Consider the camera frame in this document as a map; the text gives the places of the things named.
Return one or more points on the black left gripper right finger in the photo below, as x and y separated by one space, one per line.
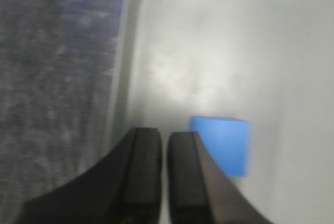
199 191

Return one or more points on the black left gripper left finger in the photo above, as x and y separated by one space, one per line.
123 187

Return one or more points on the blue cube block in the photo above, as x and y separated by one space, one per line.
227 141

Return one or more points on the grey metal tray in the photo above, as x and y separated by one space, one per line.
269 62

